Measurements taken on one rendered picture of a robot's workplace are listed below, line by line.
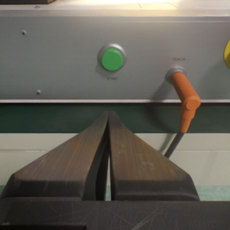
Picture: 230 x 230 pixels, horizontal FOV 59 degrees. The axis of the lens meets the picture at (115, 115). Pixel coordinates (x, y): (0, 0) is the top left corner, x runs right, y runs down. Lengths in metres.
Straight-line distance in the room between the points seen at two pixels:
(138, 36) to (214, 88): 0.11
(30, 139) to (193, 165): 0.19
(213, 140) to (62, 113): 0.17
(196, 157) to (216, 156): 0.02
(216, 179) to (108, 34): 0.22
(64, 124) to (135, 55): 0.11
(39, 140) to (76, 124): 0.04
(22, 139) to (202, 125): 0.20
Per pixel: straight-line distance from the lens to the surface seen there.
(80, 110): 0.25
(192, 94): 0.19
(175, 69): 0.23
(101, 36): 0.22
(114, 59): 0.21
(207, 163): 0.27
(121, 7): 0.27
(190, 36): 0.23
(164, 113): 0.25
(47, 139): 0.24
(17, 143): 0.25
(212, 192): 1.17
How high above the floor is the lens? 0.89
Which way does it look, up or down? 35 degrees down
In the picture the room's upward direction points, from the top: straight up
